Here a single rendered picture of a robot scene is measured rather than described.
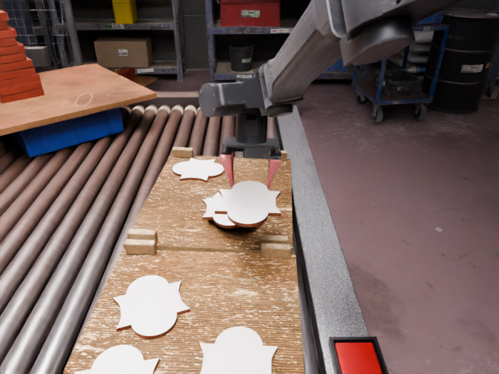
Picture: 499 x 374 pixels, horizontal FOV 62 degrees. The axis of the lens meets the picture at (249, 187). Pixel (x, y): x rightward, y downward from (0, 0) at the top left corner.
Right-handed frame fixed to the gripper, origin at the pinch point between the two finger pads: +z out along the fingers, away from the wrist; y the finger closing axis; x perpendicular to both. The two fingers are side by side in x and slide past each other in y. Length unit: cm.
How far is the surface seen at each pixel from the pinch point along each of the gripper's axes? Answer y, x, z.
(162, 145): -30, 49, 4
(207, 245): -8.3, -1.0, 12.7
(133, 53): -157, 427, -15
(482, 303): 108, 95, 85
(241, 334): 0.2, -23.2, 16.5
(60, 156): -58, 40, 6
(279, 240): 6.2, -2.4, 10.1
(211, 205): -8.7, 7.8, 7.3
